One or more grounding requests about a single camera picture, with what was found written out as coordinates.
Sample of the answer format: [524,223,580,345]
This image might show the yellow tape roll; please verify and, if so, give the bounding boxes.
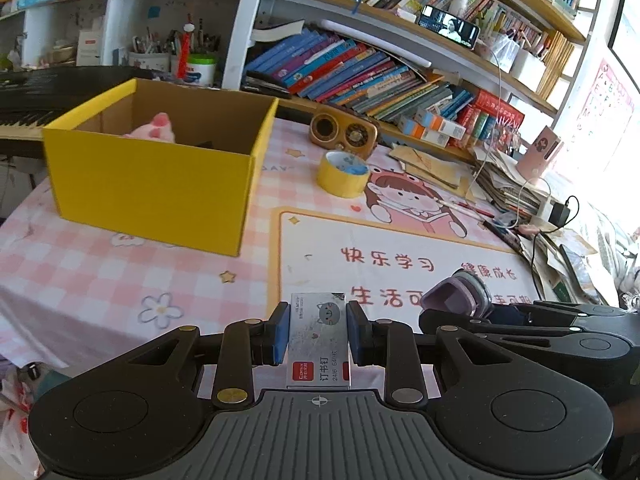
[317,151,371,198]

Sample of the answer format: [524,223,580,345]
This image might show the black power adapter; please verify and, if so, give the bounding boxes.
[548,203,570,228]

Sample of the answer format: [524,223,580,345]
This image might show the brown retro radio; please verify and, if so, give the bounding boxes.
[309,105,378,159]

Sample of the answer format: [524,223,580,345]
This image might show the black stapler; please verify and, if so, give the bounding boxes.
[241,76,292,100]

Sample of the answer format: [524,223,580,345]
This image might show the red thick dictionary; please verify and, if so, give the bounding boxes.
[474,90,525,130]

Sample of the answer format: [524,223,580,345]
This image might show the pink checkered tablecloth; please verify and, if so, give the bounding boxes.
[0,116,542,386]

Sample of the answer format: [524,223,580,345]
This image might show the pink plush pig toy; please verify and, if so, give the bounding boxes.
[125,113,175,143]

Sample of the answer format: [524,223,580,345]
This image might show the purple small device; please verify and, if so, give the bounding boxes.
[420,269,494,318]

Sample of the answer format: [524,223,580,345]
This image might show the white cartoon desk mat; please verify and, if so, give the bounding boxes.
[268,207,538,330]

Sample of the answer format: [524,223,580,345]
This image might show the smartphone on shelf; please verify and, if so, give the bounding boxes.
[418,6,480,50]

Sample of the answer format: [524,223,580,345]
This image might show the blue plastic packet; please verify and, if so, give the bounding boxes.
[337,165,369,177]

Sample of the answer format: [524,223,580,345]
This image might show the staples box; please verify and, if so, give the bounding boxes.
[286,292,350,389]

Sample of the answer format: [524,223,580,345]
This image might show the white green lid jar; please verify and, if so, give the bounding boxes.
[183,53,217,87]

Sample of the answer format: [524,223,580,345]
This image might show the red tassel ornament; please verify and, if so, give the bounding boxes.
[176,22,195,79]

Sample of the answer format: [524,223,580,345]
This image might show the brown paper envelopes stack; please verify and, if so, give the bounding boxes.
[388,145,488,203]

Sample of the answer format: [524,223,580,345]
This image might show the yellow cardboard box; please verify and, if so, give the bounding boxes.
[42,79,279,257]

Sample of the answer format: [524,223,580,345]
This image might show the black electronic keyboard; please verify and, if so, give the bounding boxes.
[0,66,154,141]

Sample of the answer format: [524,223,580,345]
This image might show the pile of papers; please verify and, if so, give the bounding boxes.
[474,146,551,219]

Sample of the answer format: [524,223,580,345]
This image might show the orange white medicine box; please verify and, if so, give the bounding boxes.
[414,110,465,140]

